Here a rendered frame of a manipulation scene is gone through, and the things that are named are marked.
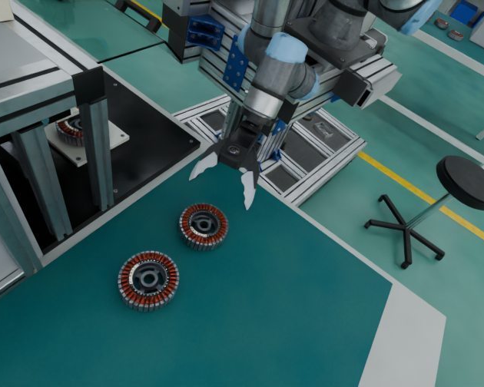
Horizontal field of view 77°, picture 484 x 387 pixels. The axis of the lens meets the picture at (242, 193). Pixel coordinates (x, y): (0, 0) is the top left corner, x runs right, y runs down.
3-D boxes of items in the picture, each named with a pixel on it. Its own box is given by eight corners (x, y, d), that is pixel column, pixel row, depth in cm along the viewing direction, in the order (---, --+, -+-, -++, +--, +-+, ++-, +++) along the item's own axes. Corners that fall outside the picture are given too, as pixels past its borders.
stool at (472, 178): (381, 190, 220) (441, 131, 178) (443, 232, 211) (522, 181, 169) (357, 237, 186) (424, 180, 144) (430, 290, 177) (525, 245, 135)
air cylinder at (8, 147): (26, 148, 70) (20, 130, 66) (48, 167, 68) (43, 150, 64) (3, 159, 67) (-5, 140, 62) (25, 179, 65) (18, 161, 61)
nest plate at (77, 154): (89, 108, 83) (88, 104, 82) (129, 139, 80) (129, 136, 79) (34, 131, 73) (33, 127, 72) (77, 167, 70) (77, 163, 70)
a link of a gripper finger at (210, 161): (197, 176, 74) (229, 158, 71) (188, 182, 68) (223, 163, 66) (190, 165, 74) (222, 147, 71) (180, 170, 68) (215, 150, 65)
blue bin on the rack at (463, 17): (452, 12, 512) (462, -2, 496) (467, 21, 507) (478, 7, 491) (449, 17, 485) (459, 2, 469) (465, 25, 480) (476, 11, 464)
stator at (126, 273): (182, 263, 66) (184, 256, 63) (170, 317, 58) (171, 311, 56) (129, 253, 64) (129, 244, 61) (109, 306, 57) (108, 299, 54)
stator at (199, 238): (192, 203, 76) (194, 193, 73) (232, 223, 75) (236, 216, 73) (168, 237, 68) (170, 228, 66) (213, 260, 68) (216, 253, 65)
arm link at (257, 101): (282, 101, 59) (244, 82, 59) (271, 123, 61) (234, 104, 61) (284, 101, 66) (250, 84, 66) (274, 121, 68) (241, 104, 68)
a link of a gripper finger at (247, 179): (261, 202, 73) (256, 163, 71) (258, 210, 67) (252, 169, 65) (249, 203, 73) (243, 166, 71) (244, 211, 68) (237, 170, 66)
